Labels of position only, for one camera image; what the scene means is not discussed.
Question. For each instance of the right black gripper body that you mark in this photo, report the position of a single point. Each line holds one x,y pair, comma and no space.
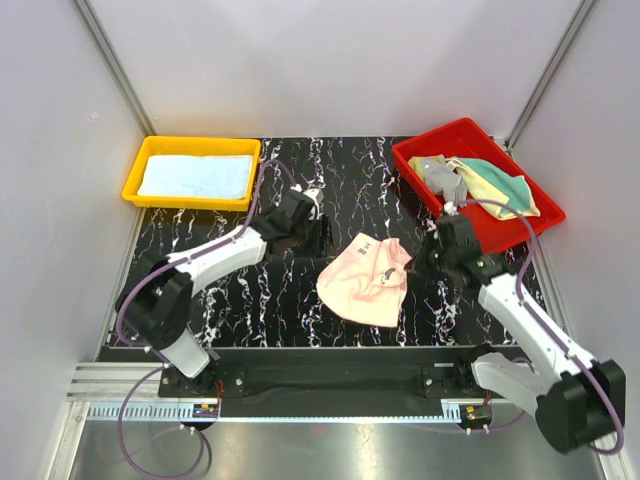
434,260

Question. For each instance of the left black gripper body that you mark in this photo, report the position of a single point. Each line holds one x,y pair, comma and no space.
306,238

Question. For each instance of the pink towel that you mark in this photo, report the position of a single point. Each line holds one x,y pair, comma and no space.
367,282

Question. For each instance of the light blue towel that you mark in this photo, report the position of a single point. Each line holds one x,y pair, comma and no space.
207,177

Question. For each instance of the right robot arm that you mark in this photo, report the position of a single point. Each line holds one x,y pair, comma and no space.
574,398

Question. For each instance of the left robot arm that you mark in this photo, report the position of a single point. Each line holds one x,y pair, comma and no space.
153,310

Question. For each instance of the yellow-green towel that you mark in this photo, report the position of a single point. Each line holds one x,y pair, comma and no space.
495,209

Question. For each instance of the grey towel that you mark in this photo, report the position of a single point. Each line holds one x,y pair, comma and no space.
443,181

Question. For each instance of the teal patterned towel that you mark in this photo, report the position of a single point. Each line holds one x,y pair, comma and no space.
492,183

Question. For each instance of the red plastic bin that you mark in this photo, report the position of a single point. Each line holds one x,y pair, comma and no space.
463,138

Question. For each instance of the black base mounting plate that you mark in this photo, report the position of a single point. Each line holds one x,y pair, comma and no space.
250,372

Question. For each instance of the yellow plastic bin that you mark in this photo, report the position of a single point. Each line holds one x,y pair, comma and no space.
194,146

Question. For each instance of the right small electronics board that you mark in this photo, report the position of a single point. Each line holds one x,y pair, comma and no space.
479,413

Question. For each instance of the small electronics board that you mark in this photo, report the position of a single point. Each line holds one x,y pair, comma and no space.
479,413
208,410

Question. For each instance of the left small electronics board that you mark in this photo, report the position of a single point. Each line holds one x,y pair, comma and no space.
208,410

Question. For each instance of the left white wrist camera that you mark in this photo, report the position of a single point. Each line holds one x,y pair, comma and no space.
314,194

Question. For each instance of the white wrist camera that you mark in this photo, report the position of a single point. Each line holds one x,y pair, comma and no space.
450,208
314,194

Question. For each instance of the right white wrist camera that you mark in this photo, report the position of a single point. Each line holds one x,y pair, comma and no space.
450,208

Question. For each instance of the aluminium frame rail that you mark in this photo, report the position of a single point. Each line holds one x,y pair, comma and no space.
130,390

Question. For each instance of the left corner aluminium post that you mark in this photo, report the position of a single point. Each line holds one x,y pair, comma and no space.
107,53

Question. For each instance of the corner aluminium post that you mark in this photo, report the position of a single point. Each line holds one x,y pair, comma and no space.
107,53
561,52

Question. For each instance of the right corner aluminium post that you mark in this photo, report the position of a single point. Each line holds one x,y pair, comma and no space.
561,52

